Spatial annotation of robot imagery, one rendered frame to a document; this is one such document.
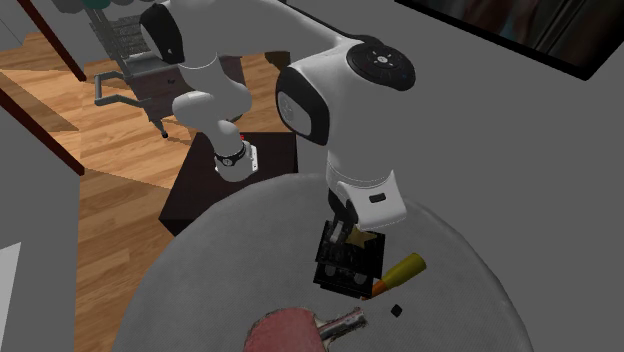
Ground grey office chair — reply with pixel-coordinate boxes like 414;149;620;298
83;0;170;141

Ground red table tennis paddle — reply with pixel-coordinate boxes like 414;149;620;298
241;306;369;352

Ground yellow marker with orange tip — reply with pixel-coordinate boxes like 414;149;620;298
361;252;428;301

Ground dark robot stand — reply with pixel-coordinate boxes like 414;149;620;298
158;131;300;238

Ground round grey table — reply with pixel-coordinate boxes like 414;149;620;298
110;172;535;352

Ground black framed wall picture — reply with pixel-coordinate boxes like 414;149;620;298
392;0;624;82

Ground black box with gold star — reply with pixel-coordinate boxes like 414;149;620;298
312;219;387;300

